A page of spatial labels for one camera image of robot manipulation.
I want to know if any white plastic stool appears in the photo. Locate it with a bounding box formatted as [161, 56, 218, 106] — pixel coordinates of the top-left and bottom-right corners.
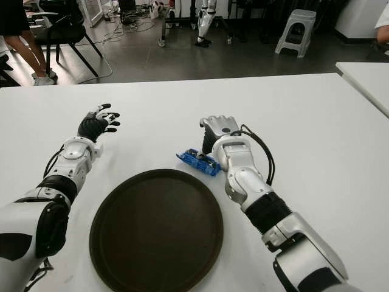
[275, 9, 317, 58]

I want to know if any white side table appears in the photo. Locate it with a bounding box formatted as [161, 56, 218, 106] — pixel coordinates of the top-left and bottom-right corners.
[335, 61, 389, 119]

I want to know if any person in white shirt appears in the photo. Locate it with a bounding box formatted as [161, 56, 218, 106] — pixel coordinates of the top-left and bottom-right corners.
[375, 18, 389, 43]

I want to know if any black left elbow cable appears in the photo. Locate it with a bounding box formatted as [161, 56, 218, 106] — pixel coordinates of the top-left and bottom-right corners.
[24, 258, 54, 290]

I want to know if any black chair with armrests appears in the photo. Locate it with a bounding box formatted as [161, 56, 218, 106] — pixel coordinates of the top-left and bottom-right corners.
[34, 0, 103, 78]

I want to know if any right robot hand black silver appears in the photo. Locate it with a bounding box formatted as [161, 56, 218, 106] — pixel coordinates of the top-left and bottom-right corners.
[197, 114, 241, 159]

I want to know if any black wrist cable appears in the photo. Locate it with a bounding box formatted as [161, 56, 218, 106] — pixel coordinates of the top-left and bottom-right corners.
[230, 123, 276, 186]
[42, 145, 64, 180]

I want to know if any blue Oreo cookie packet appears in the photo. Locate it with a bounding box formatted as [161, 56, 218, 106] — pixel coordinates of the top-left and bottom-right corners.
[175, 148, 221, 177]

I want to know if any white framed panel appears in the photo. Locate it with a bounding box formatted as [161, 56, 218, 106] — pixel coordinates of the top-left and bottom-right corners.
[81, 0, 112, 28]

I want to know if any white floor cable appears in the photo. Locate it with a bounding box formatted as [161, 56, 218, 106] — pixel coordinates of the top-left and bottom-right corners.
[75, 23, 128, 85]

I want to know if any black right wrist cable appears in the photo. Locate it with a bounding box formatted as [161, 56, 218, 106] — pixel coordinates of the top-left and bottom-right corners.
[230, 123, 276, 186]

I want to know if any person in black shorts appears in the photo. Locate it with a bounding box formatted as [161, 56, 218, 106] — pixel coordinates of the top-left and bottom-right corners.
[0, 0, 58, 86]

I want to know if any round dark brown tray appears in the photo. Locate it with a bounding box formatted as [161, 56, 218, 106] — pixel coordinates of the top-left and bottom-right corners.
[89, 169, 225, 292]

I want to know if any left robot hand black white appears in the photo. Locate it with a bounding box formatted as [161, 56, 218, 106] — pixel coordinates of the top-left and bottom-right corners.
[76, 103, 121, 144]

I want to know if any black wheeled stand frame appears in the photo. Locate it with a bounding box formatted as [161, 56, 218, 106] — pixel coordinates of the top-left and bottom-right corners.
[157, 0, 235, 48]

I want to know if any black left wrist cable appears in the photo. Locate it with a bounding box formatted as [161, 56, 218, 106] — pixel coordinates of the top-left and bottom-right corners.
[42, 145, 64, 180]

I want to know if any white cabinet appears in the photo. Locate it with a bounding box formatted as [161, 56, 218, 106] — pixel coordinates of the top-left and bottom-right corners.
[334, 0, 385, 40]

